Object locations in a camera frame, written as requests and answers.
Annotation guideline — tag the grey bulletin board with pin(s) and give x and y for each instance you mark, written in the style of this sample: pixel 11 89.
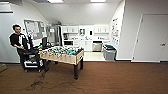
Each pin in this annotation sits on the grey bulletin board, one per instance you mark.
pixel 33 28

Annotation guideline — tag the white under-sink cabinet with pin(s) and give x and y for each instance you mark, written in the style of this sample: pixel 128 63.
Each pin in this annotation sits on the white under-sink cabinet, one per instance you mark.
pixel 87 45

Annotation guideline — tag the white room door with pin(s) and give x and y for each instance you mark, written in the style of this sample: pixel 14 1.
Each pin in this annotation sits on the white room door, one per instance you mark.
pixel 150 38

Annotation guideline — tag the foosball table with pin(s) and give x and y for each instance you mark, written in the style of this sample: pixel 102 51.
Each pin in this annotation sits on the foosball table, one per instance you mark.
pixel 63 55

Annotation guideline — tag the green lid waste bin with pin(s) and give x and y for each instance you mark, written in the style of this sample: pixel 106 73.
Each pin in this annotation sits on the green lid waste bin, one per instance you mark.
pixel 111 53

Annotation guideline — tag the person in dark top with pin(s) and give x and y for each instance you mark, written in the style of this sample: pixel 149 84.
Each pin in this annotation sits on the person in dark top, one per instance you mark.
pixel 18 39

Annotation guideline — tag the large wall poster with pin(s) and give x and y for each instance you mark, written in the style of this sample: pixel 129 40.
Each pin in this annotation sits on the large wall poster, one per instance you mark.
pixel 115 31

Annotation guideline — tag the ceiling light panel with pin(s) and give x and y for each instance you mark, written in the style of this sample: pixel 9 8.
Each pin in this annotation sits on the ceiling light panel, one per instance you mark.
pixel 55 1
pixel 4 2
pixel 98 1

